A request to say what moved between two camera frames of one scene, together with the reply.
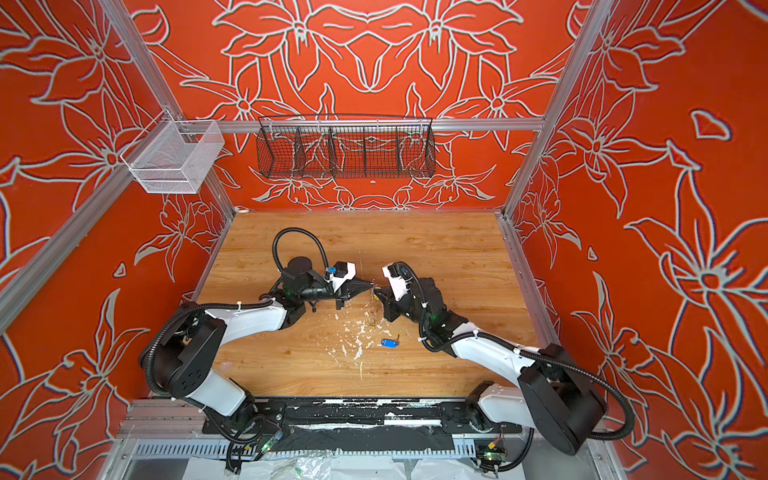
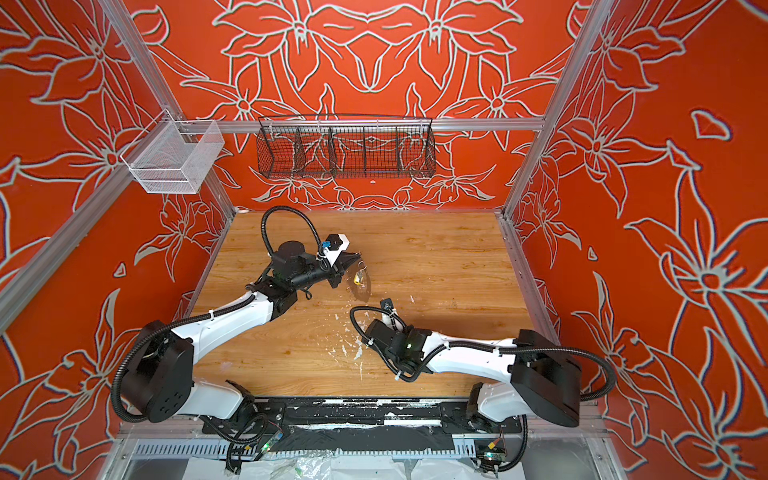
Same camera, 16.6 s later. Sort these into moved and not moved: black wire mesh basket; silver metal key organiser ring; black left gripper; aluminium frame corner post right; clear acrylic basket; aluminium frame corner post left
Moved: silver metal key organiser ring; black left gripper
Not moved: black wire mesh basket; clear acrylic basket; aluminium frame corner post right; aluminium frame corner post left
